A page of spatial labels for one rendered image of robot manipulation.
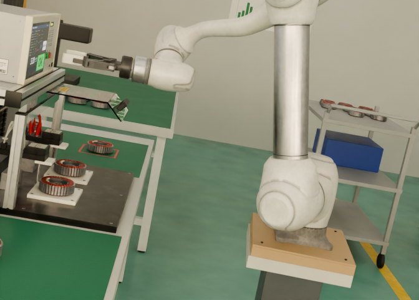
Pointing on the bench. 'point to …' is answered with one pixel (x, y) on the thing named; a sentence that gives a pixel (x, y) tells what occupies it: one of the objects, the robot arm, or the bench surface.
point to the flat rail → (42, 106)
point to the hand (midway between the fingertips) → (70, 57)
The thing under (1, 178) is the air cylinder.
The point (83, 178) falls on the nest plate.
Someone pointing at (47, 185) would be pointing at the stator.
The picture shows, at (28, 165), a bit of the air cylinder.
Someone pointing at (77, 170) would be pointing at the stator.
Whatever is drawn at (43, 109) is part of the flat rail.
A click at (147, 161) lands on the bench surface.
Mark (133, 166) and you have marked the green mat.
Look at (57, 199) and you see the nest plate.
